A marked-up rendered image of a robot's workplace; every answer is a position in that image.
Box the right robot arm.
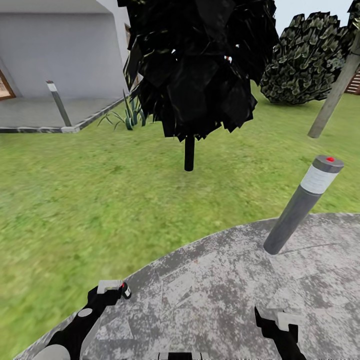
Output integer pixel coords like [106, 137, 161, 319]
[254, 307, 307, 360]

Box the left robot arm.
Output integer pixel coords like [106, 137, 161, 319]
[33, 279, 123, 360]

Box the pesticide atomizer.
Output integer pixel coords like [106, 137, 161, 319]
[122, 282, 132, 299]

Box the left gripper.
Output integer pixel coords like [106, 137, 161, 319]
[87, 285, 123, 308]

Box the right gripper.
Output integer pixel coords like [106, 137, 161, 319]
[254, 307, 299, 353]

